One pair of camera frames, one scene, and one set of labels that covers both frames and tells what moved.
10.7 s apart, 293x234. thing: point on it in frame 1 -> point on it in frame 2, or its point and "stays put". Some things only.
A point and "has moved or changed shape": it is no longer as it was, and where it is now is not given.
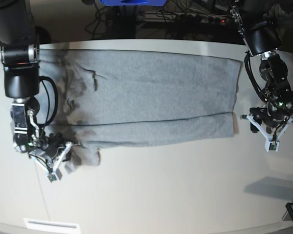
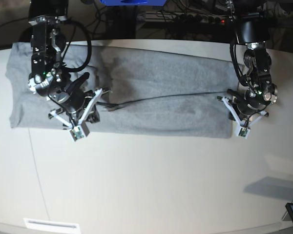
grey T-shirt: [109, 98] has moved or changed shape
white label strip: [40, 224] stays put
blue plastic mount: [133, 2] stays put
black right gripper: [267, 118] -> [242, 108]
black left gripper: [52, 143] -> [78, 102]
